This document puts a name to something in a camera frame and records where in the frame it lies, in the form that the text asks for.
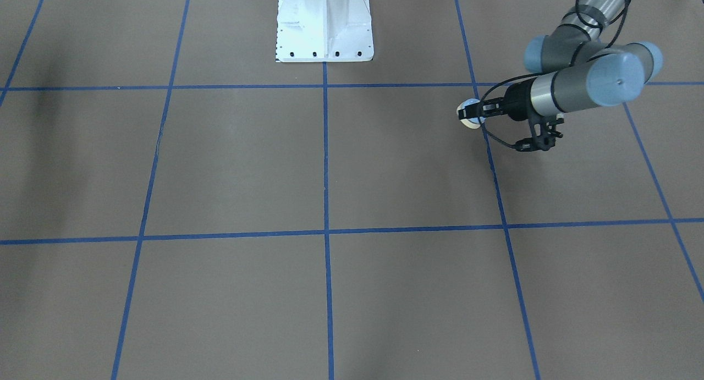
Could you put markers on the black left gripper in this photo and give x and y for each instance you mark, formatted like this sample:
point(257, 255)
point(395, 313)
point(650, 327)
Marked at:
point(516, 105)

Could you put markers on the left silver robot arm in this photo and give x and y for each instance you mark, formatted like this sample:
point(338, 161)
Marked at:
point(572, 70)

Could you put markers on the brown paper table mat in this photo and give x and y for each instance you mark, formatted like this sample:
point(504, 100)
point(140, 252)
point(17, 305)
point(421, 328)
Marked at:
point(178, 205)

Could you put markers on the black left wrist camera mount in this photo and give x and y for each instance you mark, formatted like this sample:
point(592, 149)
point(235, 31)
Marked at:
point(544, 133)

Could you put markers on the white pedestal column with base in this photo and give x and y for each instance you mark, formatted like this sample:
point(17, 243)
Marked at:
point(317, 31)

